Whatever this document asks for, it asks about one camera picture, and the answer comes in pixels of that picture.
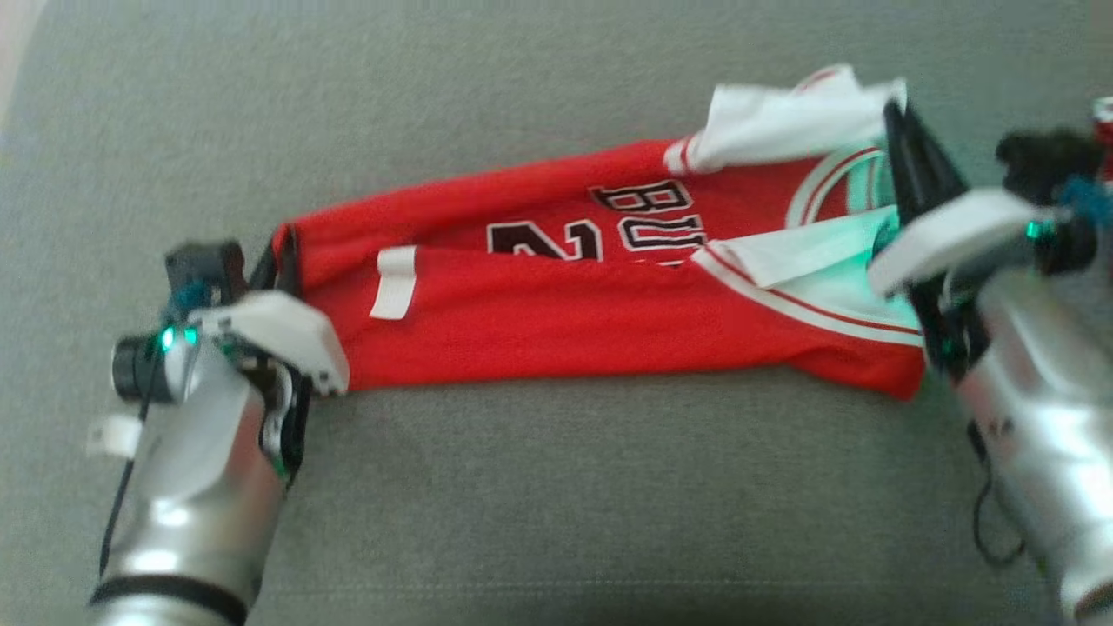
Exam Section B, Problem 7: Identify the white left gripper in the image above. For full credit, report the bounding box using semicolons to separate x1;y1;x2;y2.
186;224;351;481

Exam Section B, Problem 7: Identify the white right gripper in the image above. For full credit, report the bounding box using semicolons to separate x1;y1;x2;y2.
867;99;1059;382

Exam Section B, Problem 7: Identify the red shorts white waistband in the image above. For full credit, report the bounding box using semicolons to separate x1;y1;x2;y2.
1090;97;1113;185

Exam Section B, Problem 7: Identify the red basketball jersey white trim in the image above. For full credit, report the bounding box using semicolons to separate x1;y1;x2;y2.
271;64;928;402

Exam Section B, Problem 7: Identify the grey fabric sofa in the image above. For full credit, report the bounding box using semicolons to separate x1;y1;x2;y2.
0;0;1113;626

